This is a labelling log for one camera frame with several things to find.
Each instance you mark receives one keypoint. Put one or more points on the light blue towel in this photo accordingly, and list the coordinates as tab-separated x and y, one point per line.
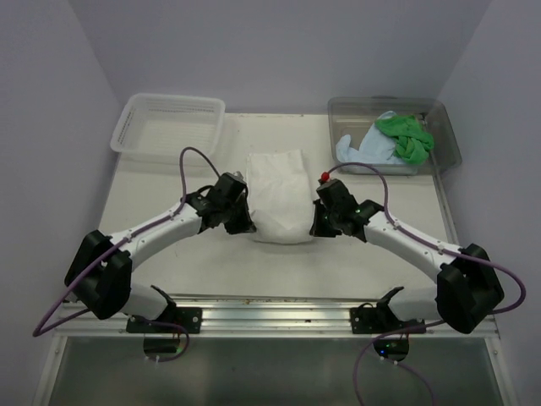
375	148

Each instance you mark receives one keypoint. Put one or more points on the grey transparent plastic bin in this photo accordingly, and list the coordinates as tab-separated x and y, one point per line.
359	113

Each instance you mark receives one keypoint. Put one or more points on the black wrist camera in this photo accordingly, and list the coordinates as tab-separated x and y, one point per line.
227	190
335	196

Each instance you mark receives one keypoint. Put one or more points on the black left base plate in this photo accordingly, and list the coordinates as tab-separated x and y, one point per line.
187	318

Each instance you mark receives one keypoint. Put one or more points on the white towel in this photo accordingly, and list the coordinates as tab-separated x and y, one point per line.
280	197

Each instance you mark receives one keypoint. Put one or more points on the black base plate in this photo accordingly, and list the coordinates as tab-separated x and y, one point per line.
374	319
187	318

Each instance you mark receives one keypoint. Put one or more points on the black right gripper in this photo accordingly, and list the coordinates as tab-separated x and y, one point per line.
318	229

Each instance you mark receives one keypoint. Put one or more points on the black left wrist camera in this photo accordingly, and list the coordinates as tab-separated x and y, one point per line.
227	190

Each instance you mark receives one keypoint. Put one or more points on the white plastic basket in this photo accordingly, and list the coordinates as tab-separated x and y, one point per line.
155	128

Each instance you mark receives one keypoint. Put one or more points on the aluminium mounting rail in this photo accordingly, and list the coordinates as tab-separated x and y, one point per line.
263	317

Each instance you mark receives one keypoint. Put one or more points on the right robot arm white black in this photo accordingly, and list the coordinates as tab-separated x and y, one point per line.
464	289

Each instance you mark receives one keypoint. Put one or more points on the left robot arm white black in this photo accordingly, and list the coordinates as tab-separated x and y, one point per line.
100	276

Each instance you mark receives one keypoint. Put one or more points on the green towel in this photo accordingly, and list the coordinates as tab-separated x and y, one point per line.
412	142

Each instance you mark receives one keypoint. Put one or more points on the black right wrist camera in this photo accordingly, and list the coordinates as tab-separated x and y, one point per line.
335	196

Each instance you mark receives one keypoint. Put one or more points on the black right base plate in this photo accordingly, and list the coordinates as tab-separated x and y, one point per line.
374	319

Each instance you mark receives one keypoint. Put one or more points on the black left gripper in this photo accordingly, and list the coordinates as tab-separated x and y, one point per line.
245	224

